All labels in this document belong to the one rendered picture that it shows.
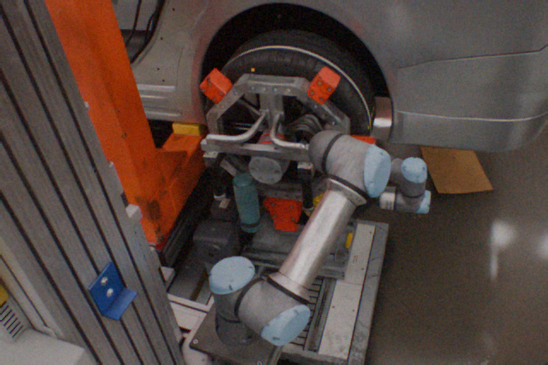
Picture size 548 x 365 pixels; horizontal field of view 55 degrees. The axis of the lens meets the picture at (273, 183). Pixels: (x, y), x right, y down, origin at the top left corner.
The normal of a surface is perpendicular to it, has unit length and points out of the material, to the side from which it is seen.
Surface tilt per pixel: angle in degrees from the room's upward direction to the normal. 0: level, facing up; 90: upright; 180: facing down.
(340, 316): 0
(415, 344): 0
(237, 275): 8
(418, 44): 90
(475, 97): 90
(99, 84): 90
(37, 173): 90
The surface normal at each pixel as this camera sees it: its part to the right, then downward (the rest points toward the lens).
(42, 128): 0.92, 0.19
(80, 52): -0.29, 0.65
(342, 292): -0.10, -0.75
